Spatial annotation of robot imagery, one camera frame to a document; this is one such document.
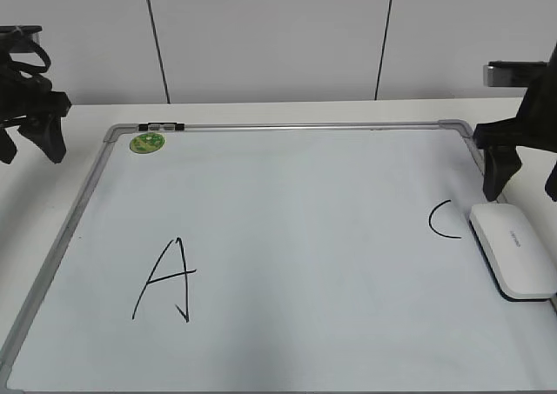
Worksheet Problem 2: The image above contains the white whiteboard eraser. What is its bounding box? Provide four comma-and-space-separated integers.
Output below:
469, 203, 556, 302

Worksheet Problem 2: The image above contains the white whiteboard with grey frame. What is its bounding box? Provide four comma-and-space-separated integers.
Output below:
1, 120, 556, 393

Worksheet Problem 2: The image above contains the green round magnet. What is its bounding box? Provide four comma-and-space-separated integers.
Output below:
129, 133, 165, 155

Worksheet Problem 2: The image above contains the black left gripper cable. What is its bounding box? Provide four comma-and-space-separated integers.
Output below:
3, 41, 53, 82

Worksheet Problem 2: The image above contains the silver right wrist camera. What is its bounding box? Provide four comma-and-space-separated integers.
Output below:
483, 61, 547, 88

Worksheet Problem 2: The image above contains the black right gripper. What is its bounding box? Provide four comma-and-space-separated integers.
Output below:
473, 52, 557, 202

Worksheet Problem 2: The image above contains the black silver hanger clip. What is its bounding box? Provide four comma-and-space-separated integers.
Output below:
138, 123, 185, 132

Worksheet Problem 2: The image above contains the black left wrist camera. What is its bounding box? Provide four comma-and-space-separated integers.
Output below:
0, 25, 43, 54

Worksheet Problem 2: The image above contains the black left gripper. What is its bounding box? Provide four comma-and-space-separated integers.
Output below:
0, 45, 71, 164

